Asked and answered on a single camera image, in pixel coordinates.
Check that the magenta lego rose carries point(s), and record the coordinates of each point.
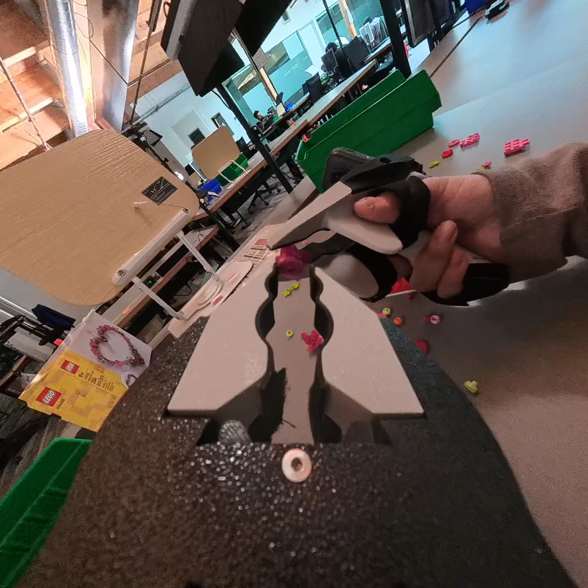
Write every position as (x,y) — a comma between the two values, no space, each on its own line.
(290,264)
(312,341)

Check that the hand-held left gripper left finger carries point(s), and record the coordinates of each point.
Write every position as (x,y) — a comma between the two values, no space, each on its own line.
(220,367)

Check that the small wooden board on stand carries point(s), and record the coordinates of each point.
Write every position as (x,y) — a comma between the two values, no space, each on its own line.
(216,149)

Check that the black metal pole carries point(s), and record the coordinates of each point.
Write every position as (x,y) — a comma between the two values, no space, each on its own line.
(252,133)

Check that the blue plastic bin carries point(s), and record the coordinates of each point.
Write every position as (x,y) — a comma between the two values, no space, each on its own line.
(210,186)

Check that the small green bin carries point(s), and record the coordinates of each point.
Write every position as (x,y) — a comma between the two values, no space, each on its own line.
(236,170)

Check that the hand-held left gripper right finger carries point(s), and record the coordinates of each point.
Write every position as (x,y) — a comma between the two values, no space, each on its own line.
(367,376)

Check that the silver ventilation duct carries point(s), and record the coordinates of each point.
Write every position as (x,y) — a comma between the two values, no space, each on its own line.
(69,69)

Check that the person's right hand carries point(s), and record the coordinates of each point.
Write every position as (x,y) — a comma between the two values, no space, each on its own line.
(459,206)

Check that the green plastic bin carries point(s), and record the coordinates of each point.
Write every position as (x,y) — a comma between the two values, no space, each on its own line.
(418,92)
(367,138)
(27,514)

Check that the person's right forearm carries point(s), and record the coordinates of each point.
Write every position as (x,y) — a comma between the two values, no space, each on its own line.
(542,206)

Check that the yellow lego box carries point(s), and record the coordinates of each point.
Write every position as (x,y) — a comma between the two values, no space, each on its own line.
(73,390)

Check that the black monitor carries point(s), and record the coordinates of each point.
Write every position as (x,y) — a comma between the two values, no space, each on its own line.
(206,46)

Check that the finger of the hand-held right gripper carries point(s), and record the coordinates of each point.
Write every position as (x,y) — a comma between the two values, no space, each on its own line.
(317,216)

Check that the scattered loose lego pieces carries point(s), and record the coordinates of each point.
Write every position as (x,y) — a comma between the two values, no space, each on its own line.
(517,146)

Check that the black office chair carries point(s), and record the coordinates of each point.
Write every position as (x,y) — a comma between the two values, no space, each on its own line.
(264,193)

